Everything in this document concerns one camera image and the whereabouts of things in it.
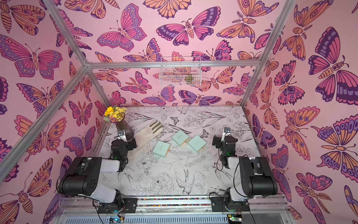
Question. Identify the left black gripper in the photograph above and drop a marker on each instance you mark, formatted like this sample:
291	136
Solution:
130	143

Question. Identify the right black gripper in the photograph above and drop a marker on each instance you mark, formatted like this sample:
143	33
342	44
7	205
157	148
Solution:
220	140

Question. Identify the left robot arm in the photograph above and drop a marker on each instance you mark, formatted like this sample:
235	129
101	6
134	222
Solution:
82	177

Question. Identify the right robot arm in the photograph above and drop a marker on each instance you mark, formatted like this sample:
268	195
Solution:
252	176

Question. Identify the mint jewelry box right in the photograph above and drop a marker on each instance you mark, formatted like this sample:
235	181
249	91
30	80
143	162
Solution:
196	143

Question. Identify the glass vase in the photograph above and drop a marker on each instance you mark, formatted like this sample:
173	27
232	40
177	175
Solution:
123	125

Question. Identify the beige garden glove far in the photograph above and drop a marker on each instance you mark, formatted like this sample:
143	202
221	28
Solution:
148	132

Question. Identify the yellow flower bouquet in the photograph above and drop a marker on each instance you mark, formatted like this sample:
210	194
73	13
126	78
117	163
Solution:
114	114

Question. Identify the green fruit in basket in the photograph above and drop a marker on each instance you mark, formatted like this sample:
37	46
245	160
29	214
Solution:
190	79

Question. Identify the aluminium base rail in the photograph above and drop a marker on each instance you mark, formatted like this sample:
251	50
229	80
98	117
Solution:
175	204

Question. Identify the white wire basket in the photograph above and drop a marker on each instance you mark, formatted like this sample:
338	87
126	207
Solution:
173	71

